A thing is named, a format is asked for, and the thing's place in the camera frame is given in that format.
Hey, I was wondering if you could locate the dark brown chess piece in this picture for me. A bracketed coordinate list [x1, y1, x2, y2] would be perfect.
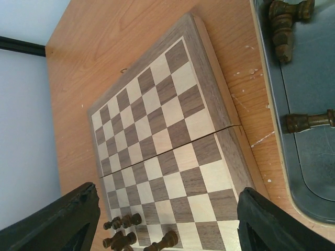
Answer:
[103, 231, 137, 250]
[269, 1, 315, 63]
[121, 213, 142, 229]
[285, 109, 334, 133]

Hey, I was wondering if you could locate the black aluminium frame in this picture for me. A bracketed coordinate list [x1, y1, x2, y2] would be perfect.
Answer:
[0, 36, 46, 57]

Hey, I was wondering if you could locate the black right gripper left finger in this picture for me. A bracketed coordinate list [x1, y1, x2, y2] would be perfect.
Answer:
[1, 182, 101, 250]

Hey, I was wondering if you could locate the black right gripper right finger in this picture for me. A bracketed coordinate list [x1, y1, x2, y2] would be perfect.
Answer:
[237, 187, 334, 250]

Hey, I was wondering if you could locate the silver tin tray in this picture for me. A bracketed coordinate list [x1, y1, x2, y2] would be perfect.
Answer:
[250, 1, 334, 226]

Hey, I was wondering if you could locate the dark brown chess pawn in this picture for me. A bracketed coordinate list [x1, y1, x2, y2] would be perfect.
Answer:
[103, 216, 122, 230]

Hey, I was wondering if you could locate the dark brown chess queen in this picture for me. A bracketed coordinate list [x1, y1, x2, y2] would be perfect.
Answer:
[143, 231, 178, 251]

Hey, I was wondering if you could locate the wooden chessboard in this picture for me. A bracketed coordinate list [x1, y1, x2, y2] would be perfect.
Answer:
[88, 13, 260, 250]

